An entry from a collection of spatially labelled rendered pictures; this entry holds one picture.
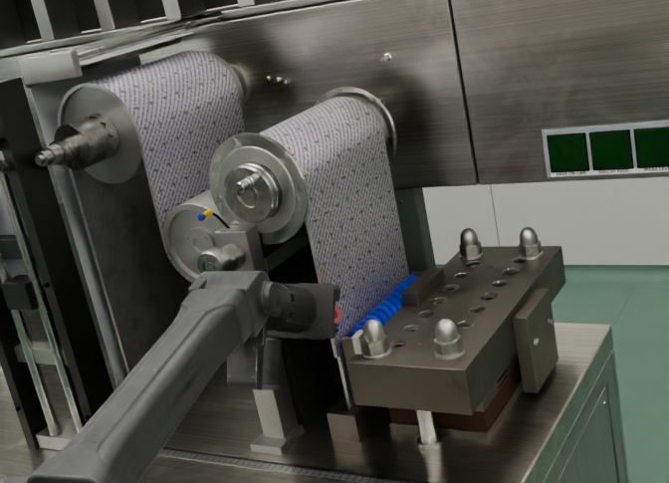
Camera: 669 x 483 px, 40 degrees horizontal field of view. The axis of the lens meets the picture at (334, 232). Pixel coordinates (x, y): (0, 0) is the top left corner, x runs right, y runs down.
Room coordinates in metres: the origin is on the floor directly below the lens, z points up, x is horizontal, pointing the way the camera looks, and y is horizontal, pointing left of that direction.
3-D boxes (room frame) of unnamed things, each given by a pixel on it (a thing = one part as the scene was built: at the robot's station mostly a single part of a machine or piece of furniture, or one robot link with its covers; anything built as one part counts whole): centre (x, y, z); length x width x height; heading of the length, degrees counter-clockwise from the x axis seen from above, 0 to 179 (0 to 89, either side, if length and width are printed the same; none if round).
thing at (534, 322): (1.15, -0.24, 0.96); 0.10 x 0.03 x 0.11; 147
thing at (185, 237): (1.31, 0.12, 1.17); 0.26 x 0.12 x 0.12; 147
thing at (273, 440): (1.13, 0.13, 1.05); 0.06 x 0.05 x 0.31; 147
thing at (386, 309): (1.20, -0.05, 1.03); 0.21 x 0.04 x 0.03; 147
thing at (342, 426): (1.22, -0.04, 0.92); 0.28 x 0.04 x 0.04; 147
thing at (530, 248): (1.30, -0.28, 1.05); 0.04 x 0.04 x 0.04
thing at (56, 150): (1.21, 0.34, 1.33); 0.06 x 0.03 x 0.03; 147
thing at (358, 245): (1.21, -0.03, 1.11); 0.23 x 0.01 x 0.18; 147
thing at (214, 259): (1.10, 0.15, 1.18); 0.04 x 0.02 x 0.04; 57
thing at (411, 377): (1.18, -0.16, 1.00); 0.40 x 0.16 x 0.06; 147
